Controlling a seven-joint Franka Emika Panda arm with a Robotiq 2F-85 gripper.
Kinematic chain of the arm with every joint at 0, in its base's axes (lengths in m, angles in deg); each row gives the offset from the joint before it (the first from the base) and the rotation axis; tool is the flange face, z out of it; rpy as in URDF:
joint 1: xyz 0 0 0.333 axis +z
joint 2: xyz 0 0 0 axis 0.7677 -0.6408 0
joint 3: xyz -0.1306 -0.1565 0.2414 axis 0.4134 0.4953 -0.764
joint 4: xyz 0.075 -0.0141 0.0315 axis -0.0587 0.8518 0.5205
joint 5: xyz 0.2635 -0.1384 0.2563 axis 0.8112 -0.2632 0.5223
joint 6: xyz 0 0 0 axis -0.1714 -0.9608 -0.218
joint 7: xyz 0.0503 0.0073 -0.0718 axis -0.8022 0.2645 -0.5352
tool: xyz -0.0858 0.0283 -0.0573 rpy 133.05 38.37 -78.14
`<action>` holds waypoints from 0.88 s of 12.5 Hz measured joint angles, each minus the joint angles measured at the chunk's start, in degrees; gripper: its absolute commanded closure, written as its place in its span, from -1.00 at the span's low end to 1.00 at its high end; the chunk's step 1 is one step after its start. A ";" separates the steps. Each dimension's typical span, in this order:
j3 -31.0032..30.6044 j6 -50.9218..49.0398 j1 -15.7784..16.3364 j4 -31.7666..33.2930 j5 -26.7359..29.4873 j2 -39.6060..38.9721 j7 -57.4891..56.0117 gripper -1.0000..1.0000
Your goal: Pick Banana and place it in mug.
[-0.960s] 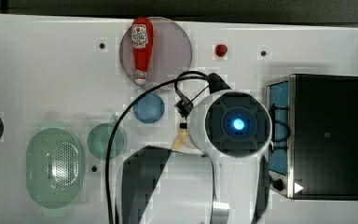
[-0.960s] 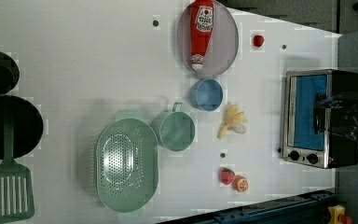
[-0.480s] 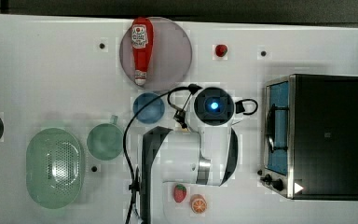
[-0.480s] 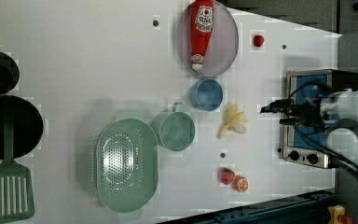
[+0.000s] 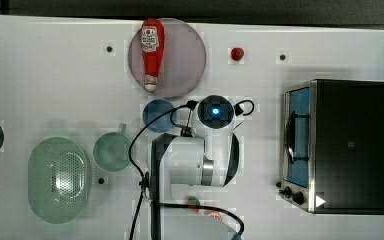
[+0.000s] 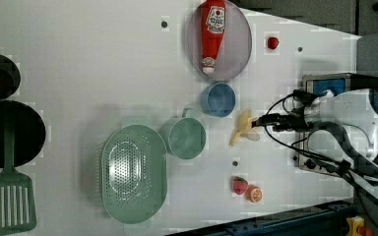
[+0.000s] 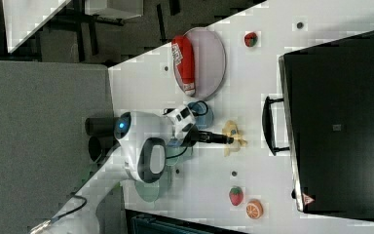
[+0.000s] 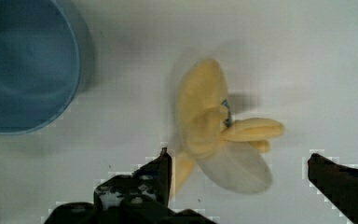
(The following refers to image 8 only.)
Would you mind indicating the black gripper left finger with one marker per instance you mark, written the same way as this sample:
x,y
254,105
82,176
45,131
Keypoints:
x,y
139,198

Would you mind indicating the blue bowl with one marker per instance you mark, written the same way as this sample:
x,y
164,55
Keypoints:
x,y
46,60

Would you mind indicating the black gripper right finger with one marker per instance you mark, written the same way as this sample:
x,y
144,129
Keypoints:
x,y
338,183

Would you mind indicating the yellow plush banana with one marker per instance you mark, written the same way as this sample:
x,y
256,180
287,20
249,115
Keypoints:
x,y
227,151

